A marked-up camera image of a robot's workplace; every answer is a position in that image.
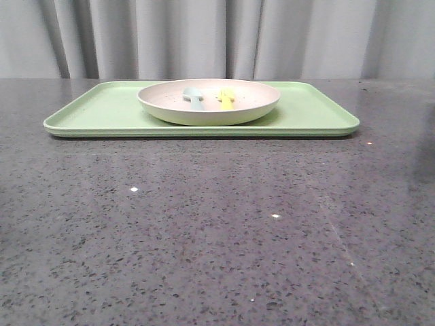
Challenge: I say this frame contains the yellow plastic fork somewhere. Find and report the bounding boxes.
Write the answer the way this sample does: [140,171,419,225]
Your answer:
[217,88,235,111]

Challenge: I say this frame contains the light blue plastic spoon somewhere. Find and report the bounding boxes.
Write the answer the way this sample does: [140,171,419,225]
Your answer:
[183,87,204,111]

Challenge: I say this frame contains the grey curtain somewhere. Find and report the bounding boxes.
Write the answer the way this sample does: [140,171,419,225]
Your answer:
[1,1,434,80]

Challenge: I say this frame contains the light green tray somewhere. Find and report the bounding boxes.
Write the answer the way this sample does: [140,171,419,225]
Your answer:
[43,81,360,137]

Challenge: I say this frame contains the white speckled plate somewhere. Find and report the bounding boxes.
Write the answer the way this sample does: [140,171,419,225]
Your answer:
[137,78,281,126]

